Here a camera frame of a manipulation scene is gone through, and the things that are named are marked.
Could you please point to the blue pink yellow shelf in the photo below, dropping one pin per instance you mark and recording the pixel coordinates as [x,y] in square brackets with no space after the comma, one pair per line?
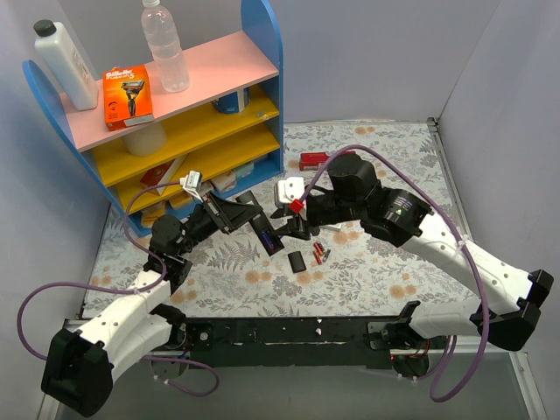
[213,142]

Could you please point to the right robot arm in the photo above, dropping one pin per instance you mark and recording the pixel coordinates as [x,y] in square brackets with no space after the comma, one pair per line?
[511,308]

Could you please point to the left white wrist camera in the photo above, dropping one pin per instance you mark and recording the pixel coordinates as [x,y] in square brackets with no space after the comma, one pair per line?
[191,184]

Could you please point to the white snack packet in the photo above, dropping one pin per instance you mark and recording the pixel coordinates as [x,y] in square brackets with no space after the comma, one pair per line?
[224,182]

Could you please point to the red toothpaste box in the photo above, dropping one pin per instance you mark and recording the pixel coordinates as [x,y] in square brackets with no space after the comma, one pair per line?
[312,160]

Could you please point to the white cylindrical container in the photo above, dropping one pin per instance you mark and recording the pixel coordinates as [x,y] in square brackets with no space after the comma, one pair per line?
[145,141]

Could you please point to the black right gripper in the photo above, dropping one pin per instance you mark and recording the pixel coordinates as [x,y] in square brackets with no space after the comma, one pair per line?
[300,218]

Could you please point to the yellow snack packet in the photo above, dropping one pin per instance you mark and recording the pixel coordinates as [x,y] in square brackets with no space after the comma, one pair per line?
[151,213]

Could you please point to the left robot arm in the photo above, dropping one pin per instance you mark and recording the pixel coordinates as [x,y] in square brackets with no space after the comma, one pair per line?
[82,366]

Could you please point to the blue purple battery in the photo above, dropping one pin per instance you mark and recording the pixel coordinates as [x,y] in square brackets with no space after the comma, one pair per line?
[267,242]

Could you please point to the black battery cover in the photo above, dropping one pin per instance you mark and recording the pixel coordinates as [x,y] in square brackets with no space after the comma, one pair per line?
[297,262]

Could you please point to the blue white can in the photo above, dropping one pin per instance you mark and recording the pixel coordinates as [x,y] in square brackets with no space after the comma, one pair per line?
[233,103]

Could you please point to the red white book box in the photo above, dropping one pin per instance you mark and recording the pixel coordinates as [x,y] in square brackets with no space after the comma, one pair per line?
[161,174]

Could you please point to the white air conditioner remote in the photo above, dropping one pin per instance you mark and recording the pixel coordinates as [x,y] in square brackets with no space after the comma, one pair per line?
[333,227]

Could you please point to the white bottle black cap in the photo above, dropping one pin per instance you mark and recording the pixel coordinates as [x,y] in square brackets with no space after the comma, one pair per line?
[57,49]

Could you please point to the clear plastic water bottle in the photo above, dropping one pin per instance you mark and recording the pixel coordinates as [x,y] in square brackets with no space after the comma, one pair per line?
[163,40]

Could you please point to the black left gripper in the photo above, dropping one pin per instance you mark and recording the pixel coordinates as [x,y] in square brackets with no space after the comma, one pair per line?
[220,213]

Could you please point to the orange razor box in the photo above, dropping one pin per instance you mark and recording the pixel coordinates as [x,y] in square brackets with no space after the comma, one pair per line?
[127,97]

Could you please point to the green sponge pack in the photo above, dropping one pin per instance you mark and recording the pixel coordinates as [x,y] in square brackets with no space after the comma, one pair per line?
[244,170]

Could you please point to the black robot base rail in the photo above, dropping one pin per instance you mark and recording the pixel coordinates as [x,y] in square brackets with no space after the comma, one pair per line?
[370,342]

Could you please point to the floral table mat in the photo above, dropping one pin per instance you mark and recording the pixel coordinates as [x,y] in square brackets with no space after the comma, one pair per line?
[232,275]

